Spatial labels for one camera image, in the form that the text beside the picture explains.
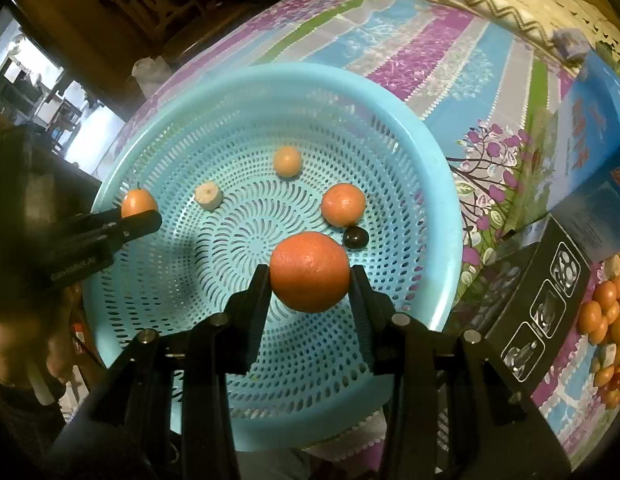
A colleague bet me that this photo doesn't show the white plastic bag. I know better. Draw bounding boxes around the white plastic bag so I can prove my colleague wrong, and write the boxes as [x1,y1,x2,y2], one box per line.
[131,56,171,98]

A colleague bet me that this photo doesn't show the leafy green vegetables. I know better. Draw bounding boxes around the leafy green vegetables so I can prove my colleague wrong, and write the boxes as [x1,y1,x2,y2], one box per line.
[597,40,620,78]

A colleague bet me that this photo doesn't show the person's left hand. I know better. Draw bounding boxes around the person's left hand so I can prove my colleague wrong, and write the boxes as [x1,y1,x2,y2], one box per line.
[0,287,78,401]

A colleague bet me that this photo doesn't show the pile of mandarins and kumquats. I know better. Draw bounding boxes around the pile of mandarins and kumquats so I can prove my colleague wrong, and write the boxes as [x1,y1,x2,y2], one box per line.
[576,272,620,408]

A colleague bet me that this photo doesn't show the light blue plastic basket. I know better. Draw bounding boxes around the light blue plastic basket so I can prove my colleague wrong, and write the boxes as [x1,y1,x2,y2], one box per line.
[82,62,465,448]

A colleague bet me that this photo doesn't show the black picture box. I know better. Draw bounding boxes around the black picture box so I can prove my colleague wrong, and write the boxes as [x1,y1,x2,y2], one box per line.
[450,215,593,386]

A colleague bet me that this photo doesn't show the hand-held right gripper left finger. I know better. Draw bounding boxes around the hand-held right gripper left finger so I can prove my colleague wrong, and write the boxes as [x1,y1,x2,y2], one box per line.
[45,263,273,480]

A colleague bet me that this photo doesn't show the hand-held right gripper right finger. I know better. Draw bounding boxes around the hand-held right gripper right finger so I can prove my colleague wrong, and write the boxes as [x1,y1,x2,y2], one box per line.
[350,264,573,480]

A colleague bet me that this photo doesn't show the smooth kumquat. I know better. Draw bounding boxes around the smooth kumquat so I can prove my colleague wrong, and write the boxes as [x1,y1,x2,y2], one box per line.
[273,146,303,179]
[121,188,159,218]

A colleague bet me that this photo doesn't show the cut banana chunk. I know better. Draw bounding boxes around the cut banana chunk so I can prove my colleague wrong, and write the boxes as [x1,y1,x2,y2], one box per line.
[194,182,224,210]

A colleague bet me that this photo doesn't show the blue white snack packet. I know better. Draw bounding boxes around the blue white snack packet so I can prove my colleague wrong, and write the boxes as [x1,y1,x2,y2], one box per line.
[552,27,588,61]

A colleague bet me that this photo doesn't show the bumpy mandarin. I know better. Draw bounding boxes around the bumpy mandarin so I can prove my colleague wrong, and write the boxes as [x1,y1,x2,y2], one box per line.
[321,183,367,227]
[269,231,351,314]

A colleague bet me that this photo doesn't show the blue rabbit print box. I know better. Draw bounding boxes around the blue rabbit print box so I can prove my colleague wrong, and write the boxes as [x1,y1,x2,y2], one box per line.
[544,50,620,261]

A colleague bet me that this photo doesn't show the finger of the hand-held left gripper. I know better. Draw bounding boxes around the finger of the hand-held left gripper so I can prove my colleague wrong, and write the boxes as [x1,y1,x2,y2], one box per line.
[77,208,163,256]

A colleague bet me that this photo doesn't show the striped floral tablecloth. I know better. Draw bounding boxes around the striped floral tablecloth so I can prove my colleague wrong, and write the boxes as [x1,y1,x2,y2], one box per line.
[115,0,620,466]

